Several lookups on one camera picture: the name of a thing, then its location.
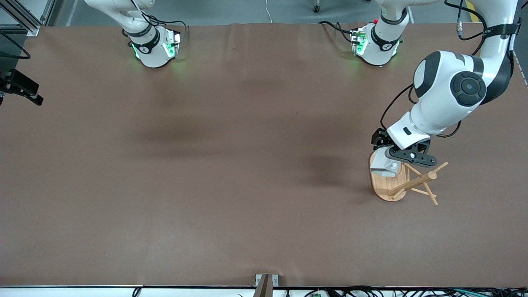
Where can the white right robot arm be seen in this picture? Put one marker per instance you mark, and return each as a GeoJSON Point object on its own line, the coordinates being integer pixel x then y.
{"type": "Point", "coordinates": [152, 53]}

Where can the grey metal mount bracket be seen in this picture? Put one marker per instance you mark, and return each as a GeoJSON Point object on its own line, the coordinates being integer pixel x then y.
{"type": "Point", "coordinates": [266, 284]}

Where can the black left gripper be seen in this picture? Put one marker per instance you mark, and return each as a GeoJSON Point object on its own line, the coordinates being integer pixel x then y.
{"type": "Point", "coordinates": [380, 139]}

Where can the black caster wheel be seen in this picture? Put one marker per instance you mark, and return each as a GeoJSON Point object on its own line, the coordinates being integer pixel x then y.
{"type": "Point", "coordinates": [317, 8]}

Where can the brown table cover sheet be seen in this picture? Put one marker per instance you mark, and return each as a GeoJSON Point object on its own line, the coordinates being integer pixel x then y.
{"type": "Point", "coordinates": [247, 206]}

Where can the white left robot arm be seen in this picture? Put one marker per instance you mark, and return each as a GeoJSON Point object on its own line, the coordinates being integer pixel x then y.
{"type": "Point", "coordinates": [445, 99]}

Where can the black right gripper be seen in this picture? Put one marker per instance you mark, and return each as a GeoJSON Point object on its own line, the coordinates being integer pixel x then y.
{"type": "Point", "coordinates": [17, 83]}

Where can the wooden cup rack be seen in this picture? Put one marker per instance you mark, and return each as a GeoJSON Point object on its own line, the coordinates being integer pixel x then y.
{"type": "Point", "coordinates": [416, 181]}

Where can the white faceted cup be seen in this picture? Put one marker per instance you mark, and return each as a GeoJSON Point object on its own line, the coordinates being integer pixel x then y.
{"type": "Point", "coordinates": [381, 167]}

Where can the aluminium frame extrusion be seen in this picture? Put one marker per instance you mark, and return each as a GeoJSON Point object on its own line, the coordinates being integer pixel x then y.
{"type": "Point", "coordinates": [20, 18]}

